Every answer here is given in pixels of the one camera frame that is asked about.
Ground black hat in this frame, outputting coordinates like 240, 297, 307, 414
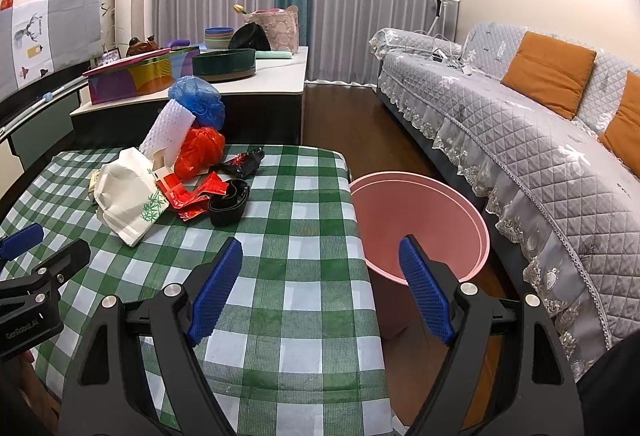
228, 22, 271, 51

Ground white coffee table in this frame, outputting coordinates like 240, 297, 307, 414
70, 47, 308, 150

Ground white desk lamp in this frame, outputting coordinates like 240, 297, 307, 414
426, 0, 460, 35

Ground black red wrapper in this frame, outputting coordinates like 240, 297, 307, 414
219, 147, 265, 180

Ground black tv cabinet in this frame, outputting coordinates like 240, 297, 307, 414
1, 61, 90, 214

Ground dark green round tin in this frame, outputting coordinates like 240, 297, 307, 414
192, 49, 256, 82

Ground red snack wrapper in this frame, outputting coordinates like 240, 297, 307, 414
153, 167, 229, 221

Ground stacked coloured bowls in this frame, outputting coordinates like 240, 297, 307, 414
204, 26, 234, 49

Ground pink trash bin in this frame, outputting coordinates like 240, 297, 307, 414
350, 171, 490, 340

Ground red plastic bag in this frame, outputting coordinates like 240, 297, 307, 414
174, 127, 226, 181

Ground pink fabric basket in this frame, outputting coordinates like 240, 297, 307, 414
243, 6, 299, 54

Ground blue plastic bag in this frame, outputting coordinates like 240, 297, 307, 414
168, 75, 226, 131

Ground grey covered television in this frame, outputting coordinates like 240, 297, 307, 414
1, 0, 103, 100

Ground black round container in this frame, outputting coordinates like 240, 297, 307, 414
207, 179, 250, 228

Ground grey quilted sofa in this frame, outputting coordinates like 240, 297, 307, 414
370, 22, 639, 376

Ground white foam net sleeve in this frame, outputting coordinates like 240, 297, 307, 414
139, 100, 195, 166

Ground green checkered tablecloth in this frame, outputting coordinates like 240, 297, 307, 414
1, 145, 393, 435

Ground colourful storage box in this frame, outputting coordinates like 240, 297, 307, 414
84, 46, 200, 104

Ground orange cushion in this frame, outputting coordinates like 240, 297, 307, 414
501, 32, 597, 121
600, 72, 640, 177

